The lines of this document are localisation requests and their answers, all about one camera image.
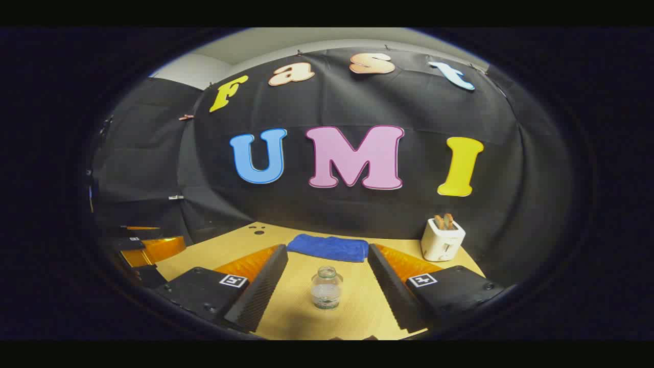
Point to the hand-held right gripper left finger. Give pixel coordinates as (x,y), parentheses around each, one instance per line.
(258,291)

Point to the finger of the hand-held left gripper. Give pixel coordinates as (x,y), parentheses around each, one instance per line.
(140,231)
(153,250)

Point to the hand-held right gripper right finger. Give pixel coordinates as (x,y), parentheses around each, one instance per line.
(396,291)

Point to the clear plastic water bottle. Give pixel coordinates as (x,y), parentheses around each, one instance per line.
(325,291)

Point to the white toaster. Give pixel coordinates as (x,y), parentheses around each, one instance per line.
(442,240)

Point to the blue towel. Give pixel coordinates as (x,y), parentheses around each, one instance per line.
(329,248)

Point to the toast slice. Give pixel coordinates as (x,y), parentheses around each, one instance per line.
(448,221)
(439,222)

